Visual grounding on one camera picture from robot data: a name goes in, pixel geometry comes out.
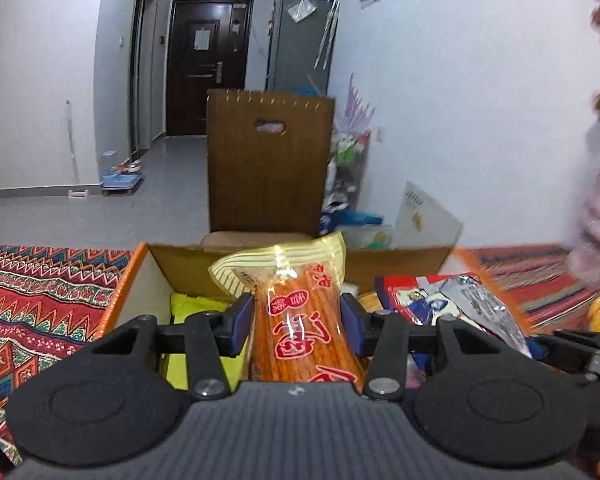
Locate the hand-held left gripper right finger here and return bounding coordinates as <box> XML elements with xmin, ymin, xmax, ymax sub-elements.
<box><xmin>341</xmin><ymin>295</ymin><xmax>505</xmax><ymax>401</ymax></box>

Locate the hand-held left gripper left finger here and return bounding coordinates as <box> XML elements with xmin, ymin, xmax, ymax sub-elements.
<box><xmin>89</xmin><ymin>293</ymin><xmax>255</xmax><ymax>400</ymax></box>

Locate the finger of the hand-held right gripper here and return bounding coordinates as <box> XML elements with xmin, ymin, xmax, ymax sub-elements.
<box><xmin>530</xmin><ymin>330</ymin><xmax>600</xmax><ymax>375</ymax></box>

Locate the lime green snack packet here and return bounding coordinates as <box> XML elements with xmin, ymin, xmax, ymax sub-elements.
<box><xmin>160</xmin><ymin>292</ymin><xmax>251</xmax><ymax>391</ymax></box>

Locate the orange stick snack packet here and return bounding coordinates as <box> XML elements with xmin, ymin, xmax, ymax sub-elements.
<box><xmin>208</xmin><ymin>231</ymin><xmax>371</xmax><ymax>396</ymax></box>

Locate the red and blue snack packet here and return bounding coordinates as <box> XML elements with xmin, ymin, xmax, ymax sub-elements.
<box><xmin>375</xmin><ymin>274</ymin><xmax>486</xmax><ymax>328</ymax></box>

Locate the orange cardboard box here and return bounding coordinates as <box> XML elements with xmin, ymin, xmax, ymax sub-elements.
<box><xmin>100</xmin><ymin>241</ymin><xmax>536</xmax><ymax>396</ymax></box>

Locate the silver snack packet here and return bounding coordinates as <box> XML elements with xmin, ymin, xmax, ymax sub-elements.
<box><xmin>440</xmin><ymin>275</ymin><xmax>533</xmax><ymax>358</ymax></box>

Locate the blue plastic bag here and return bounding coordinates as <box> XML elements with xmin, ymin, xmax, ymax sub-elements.
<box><xmin>322</xmin><ymin>210</ymin><xmax>383</xmax><ymax>236</ymax></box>

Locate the white calendar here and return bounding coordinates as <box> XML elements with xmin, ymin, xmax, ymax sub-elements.
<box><xmin>392</xmin><ymin>181</ymin><xmax>463</xmax><ymax>248</ymax></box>

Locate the cluttered storage rack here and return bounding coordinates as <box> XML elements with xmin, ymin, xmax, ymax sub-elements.
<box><xmin>322</xmin><ymin>130</ymin><xmax>371</xmax><ymax>221</ymax></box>

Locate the brown cardboard carton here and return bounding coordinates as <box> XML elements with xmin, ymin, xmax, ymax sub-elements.
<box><xmin>200</xmin><ymin>88</ymin><xmax>336</xmax><ymax>250</ymax></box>

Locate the blue pet feeder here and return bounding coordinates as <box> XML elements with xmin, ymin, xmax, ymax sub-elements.
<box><xmin>101</xmin><ymin>150</ymin><xmax>143</xmax><ymax>195</ymax></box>

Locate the patterned red tablecloth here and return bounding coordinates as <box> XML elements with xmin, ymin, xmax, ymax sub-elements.
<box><xmin>0</xmin><ymin>242</ymin><xmax>600</xmax><ymax>476</ymax></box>

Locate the purple feather toy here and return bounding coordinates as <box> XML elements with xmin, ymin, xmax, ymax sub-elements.
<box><xmin>345</xmin><ymin>72</ymin><xmax>376</xmax><ymax>133</ymax></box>

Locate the white mop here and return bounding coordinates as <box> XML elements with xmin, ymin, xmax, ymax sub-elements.
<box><xmin>65</xmin><ymin>100</ymin><xmax>90</xmax><ymax>200</ymax></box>

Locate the dark brown entrance door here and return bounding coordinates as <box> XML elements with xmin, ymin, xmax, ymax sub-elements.
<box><xmin>166</xmin><ymin>0</ymin><xmax>254</xmax><ymax>137</ymax></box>

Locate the grey refrigerator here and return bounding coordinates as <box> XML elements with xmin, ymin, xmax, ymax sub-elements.
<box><xmin>265</xmin><ymin>0</ymin><xmax>338</xmax><ymax>96</ymax></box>

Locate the grey interior door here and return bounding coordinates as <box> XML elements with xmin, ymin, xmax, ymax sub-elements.
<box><xmin>130</xmin><ymin>0</ymin><xmax>158</xmax><ymax>153</ymax></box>

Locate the clear plastic bag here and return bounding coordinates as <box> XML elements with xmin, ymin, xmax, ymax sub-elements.
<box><xmin>286</xmin><ymin>0</ymin><xmax>317</xmax><ymax>23</ymax></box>

